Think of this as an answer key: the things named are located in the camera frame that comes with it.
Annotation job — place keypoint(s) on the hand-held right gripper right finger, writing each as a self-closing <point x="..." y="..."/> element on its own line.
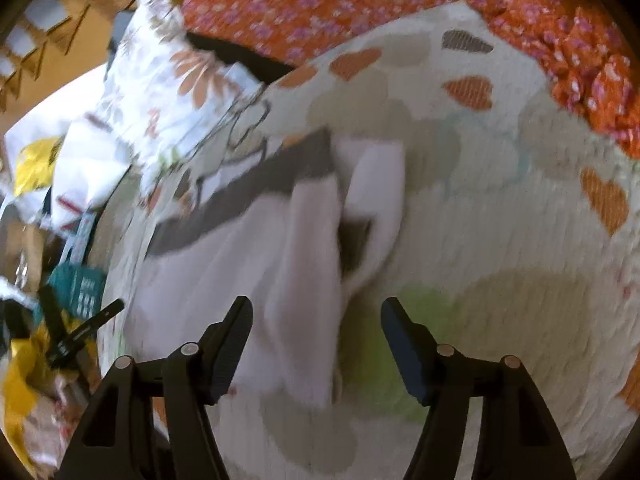
<point x="407" y="355"/>

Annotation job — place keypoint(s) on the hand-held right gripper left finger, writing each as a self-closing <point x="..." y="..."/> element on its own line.
<point x="226" y="355"/>

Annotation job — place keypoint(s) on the white floral pillow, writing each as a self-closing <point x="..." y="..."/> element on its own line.
<point x="165" y="110"/>

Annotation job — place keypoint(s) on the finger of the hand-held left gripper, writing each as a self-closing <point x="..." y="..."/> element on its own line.
<point x="82" y="332"/>

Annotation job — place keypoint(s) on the white and grey small garment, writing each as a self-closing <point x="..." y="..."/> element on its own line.
<point x="280" y="280"/>

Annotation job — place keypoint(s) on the orange floral blanket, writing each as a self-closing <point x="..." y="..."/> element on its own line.
<point x="400" y="10"/>

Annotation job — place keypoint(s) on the wooden lattice furniture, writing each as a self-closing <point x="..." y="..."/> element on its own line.
<point x="45" y="15"/>

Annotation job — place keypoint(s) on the yellow plastic bag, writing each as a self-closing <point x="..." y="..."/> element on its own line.
<point x="22" y="385"/>

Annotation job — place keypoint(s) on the heart print bed quilt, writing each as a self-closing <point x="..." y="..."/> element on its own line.
<point x="450" y="240"/>

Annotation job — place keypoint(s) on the teal plastic basket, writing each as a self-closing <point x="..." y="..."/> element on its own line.
<point x="75" y="292"/>

